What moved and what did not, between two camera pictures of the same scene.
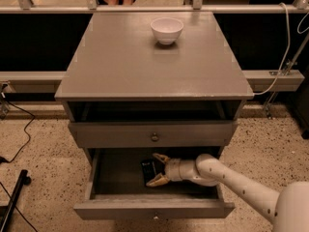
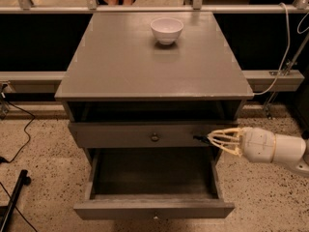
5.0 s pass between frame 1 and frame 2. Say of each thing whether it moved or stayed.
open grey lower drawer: stayed
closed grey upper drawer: stayed
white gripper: moved
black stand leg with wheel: stayed
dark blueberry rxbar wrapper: moved
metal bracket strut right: stayed
